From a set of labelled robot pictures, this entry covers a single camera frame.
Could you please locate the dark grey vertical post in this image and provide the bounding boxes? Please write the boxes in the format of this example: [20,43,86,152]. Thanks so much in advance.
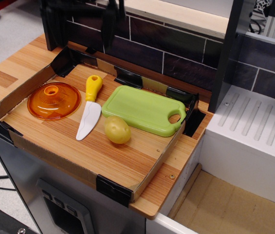
[208,0,255,113]

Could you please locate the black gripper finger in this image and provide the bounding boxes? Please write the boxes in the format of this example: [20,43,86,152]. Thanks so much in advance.
[101,0,126,50]
[39,0,66,46]

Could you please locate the green plastic cutting board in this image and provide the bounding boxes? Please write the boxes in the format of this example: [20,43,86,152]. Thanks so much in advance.
[102,85,186,137]

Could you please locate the cardboard fence with black tape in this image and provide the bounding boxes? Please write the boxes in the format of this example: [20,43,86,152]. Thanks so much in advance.
[0,45,207,209]

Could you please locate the silver toy oven front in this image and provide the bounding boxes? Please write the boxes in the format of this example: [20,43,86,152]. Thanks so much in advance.
[0,139,146,234]

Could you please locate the white toy sink drainboard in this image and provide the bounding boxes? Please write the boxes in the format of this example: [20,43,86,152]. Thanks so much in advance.
[199,86,275,202]

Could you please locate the yellow handled white toy knife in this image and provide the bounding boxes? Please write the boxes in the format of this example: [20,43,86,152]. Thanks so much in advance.
[76,75,103,141]

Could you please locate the yellow toy potato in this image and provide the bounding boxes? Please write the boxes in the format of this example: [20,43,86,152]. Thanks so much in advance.
[104,116,131,144]

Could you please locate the orange transparent pot lid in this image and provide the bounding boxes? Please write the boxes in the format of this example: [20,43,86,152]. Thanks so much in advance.
[27,82,81,121]

